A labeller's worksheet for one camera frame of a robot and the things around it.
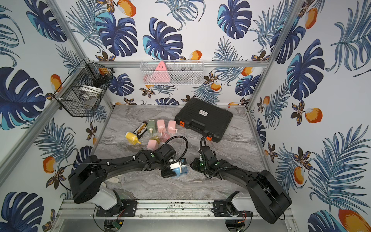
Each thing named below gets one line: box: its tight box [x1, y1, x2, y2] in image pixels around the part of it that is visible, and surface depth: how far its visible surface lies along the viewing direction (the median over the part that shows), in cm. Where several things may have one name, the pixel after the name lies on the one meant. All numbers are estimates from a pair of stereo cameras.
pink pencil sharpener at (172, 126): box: [167, 120, 178, 134], surface depth 103 cm
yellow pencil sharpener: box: [125, 131, 142, 146], surface depth 97 cm
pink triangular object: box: [145, 60, 171, 83], surface depth 92 cm
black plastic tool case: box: [174, 97, 233, 143], surface depth 106 cm
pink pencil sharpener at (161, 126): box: [156, 119, 166, 136], surface depth 104 cm
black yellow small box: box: [132, 120, 148, 140], surface depth 107 cm
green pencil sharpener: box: [146, 119, 157, 134], surface depth 104 cm
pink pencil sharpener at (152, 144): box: [146, 139, 158, 151], surface depth 95 cm
